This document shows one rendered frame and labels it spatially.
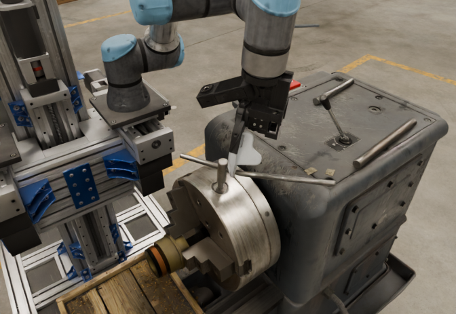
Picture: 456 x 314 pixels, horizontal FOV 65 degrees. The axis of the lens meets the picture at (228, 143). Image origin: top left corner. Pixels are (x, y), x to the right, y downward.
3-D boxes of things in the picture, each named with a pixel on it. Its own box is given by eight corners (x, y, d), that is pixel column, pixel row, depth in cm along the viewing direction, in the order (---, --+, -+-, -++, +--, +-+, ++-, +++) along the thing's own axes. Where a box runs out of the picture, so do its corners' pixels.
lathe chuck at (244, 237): (197, 213, 114) (199, 141, 93) (260, 293, 96) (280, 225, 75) (173, 227, 110) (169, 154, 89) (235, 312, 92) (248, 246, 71)
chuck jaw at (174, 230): (203, 217, 94) (186, 176, 93) (212, 218, 90) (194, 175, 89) (167, 237, 89) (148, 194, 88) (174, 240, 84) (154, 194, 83)
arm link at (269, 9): (284, -41, 54) (317, -23, 48) (273, 29, 61) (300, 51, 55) (237, -38, 51) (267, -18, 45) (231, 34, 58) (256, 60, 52)
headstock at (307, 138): (314, 146, 156) (330, 63, 133) (416, 211, 125) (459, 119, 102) (201, 207, 127) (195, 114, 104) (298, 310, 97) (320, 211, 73)
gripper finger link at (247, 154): (253, 186, 64) (267, 137, 63) (222, 177, 65) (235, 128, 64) (256, 184, 67) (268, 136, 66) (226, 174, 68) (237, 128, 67)
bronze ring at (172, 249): (174, 220, 88) (140, 239, 84) (193, 245, 82) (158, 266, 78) (177, 244, 94) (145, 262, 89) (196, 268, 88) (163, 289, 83)
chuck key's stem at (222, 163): (213, 197, 84) (216, 163, 76) (216, 190, 85) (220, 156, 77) (222, 199, 83) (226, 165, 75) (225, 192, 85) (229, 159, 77)
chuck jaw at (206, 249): (218, 228, 89) (248, 256, 80) (220, 242, 91) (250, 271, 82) (180, 250, 83) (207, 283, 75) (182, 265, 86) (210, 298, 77)
